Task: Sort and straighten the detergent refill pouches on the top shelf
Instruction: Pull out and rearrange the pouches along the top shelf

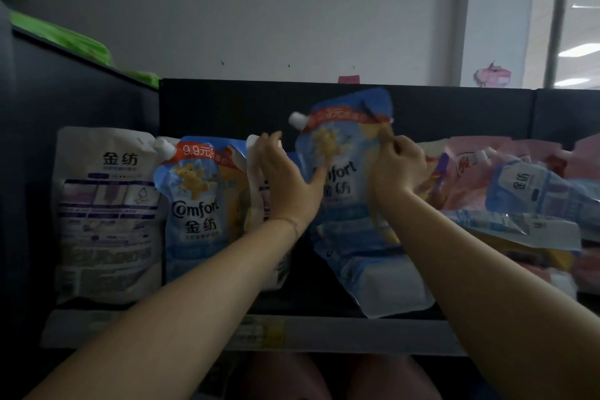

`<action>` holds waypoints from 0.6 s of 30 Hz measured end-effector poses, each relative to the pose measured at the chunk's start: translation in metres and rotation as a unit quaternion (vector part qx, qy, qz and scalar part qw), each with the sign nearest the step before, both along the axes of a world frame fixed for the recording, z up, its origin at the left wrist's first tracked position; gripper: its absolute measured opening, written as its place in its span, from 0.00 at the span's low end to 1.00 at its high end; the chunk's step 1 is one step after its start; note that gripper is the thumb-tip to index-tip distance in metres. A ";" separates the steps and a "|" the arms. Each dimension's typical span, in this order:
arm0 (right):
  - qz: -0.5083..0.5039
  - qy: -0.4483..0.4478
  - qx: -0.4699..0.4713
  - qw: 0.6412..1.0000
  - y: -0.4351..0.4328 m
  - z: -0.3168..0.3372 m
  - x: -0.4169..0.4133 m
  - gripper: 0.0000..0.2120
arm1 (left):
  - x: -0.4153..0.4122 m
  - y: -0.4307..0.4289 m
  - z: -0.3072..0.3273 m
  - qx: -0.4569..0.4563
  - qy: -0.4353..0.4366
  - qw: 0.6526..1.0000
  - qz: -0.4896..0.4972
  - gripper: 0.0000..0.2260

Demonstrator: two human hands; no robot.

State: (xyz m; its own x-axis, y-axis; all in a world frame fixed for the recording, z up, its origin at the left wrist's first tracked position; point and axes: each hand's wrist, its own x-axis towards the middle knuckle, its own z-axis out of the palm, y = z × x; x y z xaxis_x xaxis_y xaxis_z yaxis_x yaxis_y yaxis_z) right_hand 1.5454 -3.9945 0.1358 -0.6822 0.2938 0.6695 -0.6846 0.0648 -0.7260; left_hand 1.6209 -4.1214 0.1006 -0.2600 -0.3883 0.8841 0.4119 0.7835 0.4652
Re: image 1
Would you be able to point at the person's left hand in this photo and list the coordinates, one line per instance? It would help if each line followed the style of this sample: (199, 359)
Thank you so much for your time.
(290, 193)

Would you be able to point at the person's right hand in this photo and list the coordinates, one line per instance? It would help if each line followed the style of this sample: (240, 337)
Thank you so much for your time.
(398, 170)

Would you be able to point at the group of Chaoneng floral pouches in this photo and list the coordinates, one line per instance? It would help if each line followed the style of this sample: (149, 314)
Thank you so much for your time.
(468, 165)

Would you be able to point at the dark metal shelf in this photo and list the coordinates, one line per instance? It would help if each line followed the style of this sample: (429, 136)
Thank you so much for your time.
(234, 104)

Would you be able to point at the person's right forearm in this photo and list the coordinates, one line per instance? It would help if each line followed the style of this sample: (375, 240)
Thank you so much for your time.
(492, 301)

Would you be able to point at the person's left forearm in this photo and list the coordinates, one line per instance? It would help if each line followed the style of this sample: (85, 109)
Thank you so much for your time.
(178, 320)

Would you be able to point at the pink sticky note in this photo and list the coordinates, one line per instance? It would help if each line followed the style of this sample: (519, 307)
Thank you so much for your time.
(349, 79)

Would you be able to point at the pink bagged item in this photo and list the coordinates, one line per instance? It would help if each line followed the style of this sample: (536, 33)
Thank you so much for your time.
(492, 76)

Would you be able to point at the yellow price label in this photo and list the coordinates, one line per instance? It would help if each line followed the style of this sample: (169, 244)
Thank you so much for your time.
(262, 333)

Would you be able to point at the flat green pack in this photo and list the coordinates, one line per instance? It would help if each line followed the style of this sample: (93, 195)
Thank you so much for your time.
(143, 80)
(65, 39)

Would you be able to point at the ceiling light panel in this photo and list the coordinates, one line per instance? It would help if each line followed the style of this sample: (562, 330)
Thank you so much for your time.
(581, 50)
(572, 82)

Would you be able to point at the grey vertical pole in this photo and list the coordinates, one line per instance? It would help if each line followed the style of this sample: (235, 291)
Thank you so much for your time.
(558, 15)

